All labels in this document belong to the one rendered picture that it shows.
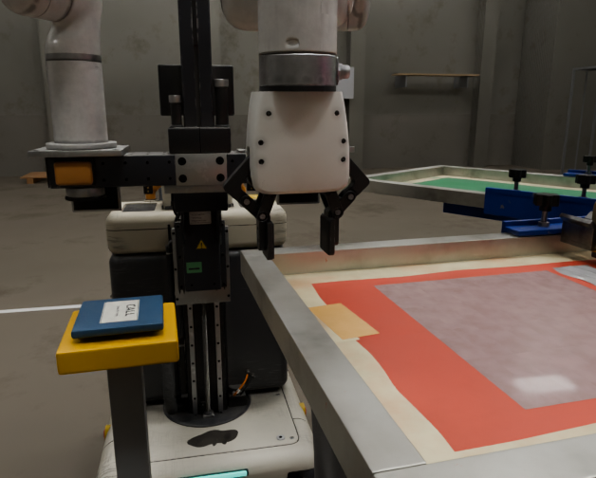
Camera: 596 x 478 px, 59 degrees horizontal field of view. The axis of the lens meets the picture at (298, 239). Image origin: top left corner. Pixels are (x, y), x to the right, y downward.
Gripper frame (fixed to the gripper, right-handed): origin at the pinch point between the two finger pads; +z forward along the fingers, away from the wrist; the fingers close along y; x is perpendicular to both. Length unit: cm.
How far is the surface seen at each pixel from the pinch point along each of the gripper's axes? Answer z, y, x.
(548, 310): 12.2, -33.6, -1.4
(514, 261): 13, -44, -22
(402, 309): 12.2, -15.6, -6.3
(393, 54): -101, -451, -988
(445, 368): 11.9, -12.9, 9.4
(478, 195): 11, -68, -70
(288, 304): 8.5, 0.3, -2.9
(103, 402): 110, 44, -160
